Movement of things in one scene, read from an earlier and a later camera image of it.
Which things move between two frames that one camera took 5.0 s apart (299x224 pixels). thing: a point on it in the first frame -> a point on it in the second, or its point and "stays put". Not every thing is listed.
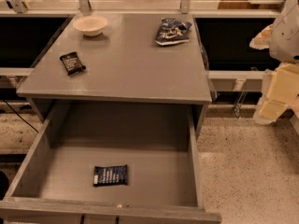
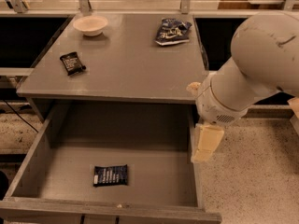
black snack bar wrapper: (72, 63) stays put
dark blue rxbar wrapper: (110, 175) stays put
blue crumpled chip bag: (172, 31) stays put
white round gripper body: (286, 39) -> (209, 105)
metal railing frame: (20, 8) stays put
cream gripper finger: (262, 40) -> (194, 88)
